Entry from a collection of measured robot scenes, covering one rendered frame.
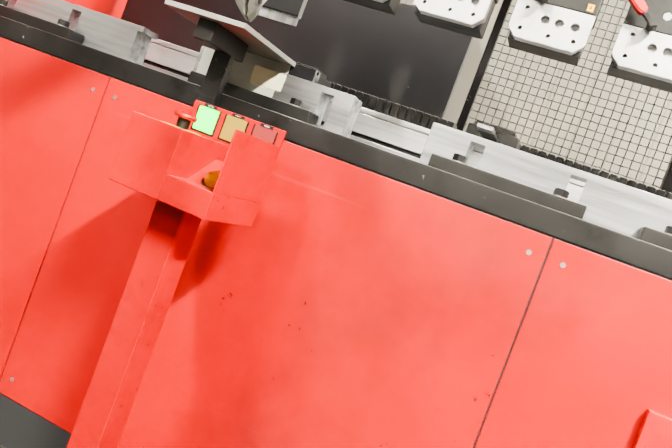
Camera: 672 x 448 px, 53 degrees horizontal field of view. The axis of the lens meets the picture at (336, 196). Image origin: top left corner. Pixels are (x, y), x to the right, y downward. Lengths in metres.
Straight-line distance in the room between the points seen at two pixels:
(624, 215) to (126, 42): 1.16
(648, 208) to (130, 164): 0.92
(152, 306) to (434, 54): 1.15
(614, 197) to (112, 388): 0.96
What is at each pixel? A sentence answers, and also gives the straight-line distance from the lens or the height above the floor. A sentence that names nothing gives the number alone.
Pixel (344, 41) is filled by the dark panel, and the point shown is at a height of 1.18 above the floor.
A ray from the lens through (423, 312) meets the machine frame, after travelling 1.25.
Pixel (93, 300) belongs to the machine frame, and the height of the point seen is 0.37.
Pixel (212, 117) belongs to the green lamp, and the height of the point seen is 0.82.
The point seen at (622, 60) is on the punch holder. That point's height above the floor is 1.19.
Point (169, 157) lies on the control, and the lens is 1.11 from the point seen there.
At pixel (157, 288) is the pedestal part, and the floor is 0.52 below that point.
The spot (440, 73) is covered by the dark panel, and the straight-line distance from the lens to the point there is 1.96.
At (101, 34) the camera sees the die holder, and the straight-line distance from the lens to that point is 1.76.
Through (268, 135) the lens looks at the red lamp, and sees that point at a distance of 1.20.
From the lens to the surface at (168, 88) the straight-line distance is 1.47.
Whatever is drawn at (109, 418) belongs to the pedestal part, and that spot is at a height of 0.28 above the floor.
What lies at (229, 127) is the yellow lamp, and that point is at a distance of 1.24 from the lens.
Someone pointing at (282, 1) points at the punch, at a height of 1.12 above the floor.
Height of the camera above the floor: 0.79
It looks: 1 degrees down
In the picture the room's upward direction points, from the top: 21 degrees clockwise
